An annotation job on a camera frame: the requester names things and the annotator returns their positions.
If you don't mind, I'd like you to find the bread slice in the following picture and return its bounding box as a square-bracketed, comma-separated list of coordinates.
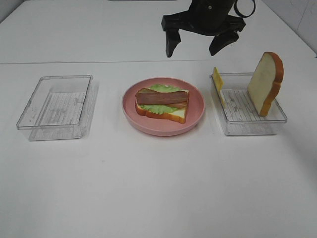
[135, 90, 189, 123]
[247, 52, 284, 117]

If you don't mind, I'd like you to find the clear right plastic container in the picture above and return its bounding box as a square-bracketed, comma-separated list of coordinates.
[211, 72, 287, 136]

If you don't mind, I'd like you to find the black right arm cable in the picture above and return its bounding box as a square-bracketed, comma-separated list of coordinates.
[233, 0, 256, 18]

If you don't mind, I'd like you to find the clear left plastic container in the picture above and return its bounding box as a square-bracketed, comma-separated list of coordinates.
[16, 75, 98, 141]

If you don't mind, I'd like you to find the clear plastic container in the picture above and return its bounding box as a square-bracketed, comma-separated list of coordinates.
[16, 75, 98, 141]
[211, 72, 287, 136]

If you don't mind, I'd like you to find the bacon strip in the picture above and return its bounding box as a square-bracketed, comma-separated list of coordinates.
[135, 88, 189, 109]
[136, 91, 188, 105]

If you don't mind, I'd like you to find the green lettuce leaf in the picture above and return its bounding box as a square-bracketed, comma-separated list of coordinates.
[136, 84, 188, 115]

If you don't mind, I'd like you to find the yellow cheese slice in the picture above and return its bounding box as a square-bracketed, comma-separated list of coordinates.
[212, 67, 225, 107]

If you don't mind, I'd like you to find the pink round plate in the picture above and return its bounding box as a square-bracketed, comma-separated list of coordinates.
[122, 77, 205, 136]

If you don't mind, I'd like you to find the standing bread slice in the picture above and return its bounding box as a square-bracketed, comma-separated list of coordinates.
[247, 52, 284, 117]

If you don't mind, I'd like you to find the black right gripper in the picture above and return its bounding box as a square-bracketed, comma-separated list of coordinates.
[161, 0, 246, 58]

